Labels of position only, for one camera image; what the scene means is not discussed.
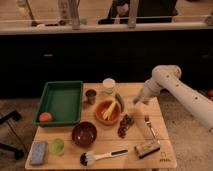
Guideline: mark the blue sponge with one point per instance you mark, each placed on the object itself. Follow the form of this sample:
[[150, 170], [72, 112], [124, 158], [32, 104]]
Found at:
[[38, 153]]

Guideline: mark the orange peach fruit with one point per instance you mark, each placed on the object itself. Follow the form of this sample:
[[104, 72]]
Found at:
[[45, 117]]

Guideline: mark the light blue towel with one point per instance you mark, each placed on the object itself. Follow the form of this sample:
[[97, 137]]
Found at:
[[135, 100]]

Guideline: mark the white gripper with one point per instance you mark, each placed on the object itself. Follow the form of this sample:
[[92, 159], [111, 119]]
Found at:
[[145, 95]]

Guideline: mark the metal fork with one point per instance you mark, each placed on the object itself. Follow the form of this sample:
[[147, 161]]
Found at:
[[149, 124]]

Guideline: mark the dark metal cup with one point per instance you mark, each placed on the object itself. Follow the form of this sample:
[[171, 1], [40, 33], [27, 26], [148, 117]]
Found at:
[[91, 96]]

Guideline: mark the brown grape bunch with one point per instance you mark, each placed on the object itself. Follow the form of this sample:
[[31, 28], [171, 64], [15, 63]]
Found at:
[[125, 124]]

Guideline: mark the yellow banana toy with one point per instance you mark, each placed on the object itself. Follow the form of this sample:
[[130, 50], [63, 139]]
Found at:
[[109, 111]]

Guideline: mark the green plastic cup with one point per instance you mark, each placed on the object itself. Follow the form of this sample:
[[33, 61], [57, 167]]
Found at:
[[56, 147]]

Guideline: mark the white cup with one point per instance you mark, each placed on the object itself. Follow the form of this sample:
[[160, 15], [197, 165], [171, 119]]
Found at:
[[109, 85]]

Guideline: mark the white dish brush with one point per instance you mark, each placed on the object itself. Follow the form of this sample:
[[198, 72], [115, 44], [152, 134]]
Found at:
[[90, 157]]

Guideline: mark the wooden block eraser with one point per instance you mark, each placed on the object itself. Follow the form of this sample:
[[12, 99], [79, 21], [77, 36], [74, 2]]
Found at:
[[146, 148]]

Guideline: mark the black office chair base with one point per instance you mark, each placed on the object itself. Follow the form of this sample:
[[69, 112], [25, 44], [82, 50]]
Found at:
[[9, 139]]

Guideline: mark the green plastic tray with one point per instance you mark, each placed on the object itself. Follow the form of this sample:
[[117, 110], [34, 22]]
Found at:
[[63, 100]]

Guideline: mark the green pepper toy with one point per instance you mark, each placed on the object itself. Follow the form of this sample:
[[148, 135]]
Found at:
[[121, 101]]

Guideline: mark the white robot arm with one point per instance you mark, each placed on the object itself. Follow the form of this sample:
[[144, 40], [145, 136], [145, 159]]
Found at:
[[168, 77]]

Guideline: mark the orange bowl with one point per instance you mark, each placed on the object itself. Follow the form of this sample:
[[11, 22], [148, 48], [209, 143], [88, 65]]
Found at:
[[102, 107]]

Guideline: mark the purple bowl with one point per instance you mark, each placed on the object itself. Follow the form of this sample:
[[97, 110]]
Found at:
[[84, 134]]

